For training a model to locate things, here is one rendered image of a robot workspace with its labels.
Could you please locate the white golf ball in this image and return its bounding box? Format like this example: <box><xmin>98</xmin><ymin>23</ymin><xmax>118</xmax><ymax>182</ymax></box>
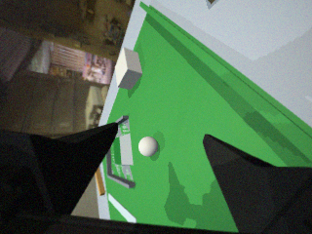
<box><xmin>138</xmin><ymin>136</ymin><xmax>158</xmax><ymax>157</ymax></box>

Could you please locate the green flat mat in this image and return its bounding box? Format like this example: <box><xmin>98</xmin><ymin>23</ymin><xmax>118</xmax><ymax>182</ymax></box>
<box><xmin>102</xmin><ymin>13</ymin><xmax>312</xmax><ymax>232</ymax></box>

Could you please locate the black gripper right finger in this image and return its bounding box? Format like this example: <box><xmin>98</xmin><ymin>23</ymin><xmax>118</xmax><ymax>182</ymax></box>
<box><xmin>203</xmin><ymin>134</ymin><xmax>312</xmax><ymax>234</ymax></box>

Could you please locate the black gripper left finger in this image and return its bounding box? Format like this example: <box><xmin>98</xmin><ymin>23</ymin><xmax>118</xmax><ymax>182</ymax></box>
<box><xmin>0</xmin><ymin>122</ymin><xmax>118</xmax><ymax>215</ymax></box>

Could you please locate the brown block with orange top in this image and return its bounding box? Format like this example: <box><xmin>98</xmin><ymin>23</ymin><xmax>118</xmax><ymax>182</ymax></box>
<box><xmin>96</xmin><ymin>169</ymin><xmax>105</xmax><ymax>196</ymax></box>

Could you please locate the grey block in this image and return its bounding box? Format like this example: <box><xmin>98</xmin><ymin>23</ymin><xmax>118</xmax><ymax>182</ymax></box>
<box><xmin>115</xmin><ymin>47</ymin><xmax>142</xmax><ymax>90</ymax></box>

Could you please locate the white flat strip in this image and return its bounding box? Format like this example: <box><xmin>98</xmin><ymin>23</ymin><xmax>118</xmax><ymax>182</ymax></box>
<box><xmin>108</xmin><ymin>193</ymin><xmax>137</xmax><ymax>223</ymax></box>

